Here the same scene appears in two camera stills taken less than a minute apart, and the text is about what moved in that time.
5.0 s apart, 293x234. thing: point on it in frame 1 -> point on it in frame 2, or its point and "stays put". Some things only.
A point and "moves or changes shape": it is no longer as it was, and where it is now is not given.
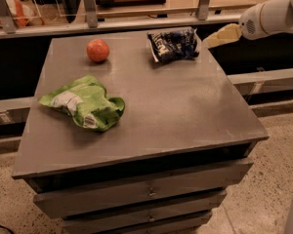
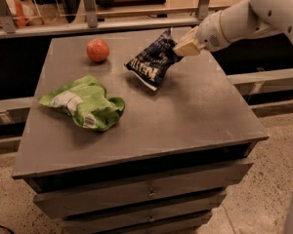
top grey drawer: (82, 201) stays put
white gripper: (252, 23) -> (209, 33)
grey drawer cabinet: (183, 139) stays put
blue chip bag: (174, 46) moves or changes shape
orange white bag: (23, 13) stays put
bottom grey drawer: (186, 225) stays put
